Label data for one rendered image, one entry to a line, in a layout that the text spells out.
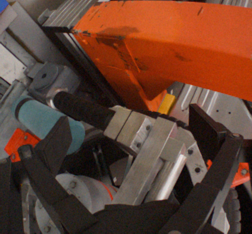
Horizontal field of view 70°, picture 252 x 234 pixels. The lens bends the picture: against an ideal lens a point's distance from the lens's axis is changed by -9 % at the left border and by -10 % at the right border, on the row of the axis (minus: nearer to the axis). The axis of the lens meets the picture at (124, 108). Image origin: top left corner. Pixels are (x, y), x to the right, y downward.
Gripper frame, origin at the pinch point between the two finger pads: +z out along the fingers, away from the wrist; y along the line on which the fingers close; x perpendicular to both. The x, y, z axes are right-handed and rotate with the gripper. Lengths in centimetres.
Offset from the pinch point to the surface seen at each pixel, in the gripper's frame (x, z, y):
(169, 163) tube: -7.5, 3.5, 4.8
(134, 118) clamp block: -2.0, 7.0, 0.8
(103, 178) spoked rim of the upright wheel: -30.8, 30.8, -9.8
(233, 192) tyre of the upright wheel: -27.5, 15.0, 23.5
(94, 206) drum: -17.5, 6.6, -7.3
